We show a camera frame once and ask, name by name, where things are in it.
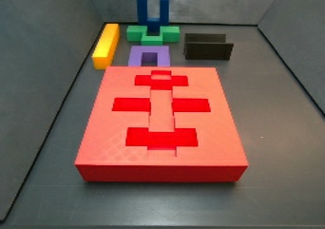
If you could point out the black angled fixture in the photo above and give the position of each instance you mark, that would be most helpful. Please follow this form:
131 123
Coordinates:
206 46

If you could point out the purple U-shaped block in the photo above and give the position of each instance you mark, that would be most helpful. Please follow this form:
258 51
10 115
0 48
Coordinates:
148 55

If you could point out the yellow long block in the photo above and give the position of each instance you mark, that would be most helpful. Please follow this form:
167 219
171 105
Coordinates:
105 46

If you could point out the blue U-shaped block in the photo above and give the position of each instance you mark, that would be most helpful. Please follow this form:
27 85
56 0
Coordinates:
152 22

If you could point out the green cross-shaped block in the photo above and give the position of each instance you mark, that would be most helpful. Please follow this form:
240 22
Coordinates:
152 36

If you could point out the red board with cutouts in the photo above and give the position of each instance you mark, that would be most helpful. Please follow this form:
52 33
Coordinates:
160 127

